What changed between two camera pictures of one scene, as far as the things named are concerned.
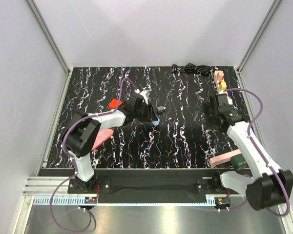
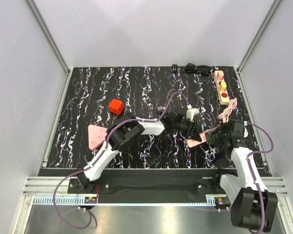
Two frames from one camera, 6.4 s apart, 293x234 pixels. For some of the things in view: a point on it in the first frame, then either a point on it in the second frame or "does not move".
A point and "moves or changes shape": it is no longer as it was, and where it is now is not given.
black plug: x=174 y=68 does not move
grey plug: x=160 y=109 does not move
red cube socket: x=113 y=104 does not move
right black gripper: x=207 y=109 to x=223 y=128
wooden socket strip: x=218 y=84 does not move
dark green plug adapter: x=239 y=162 moves or changes shape
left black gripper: x=151 y=115 to x=195 y=134
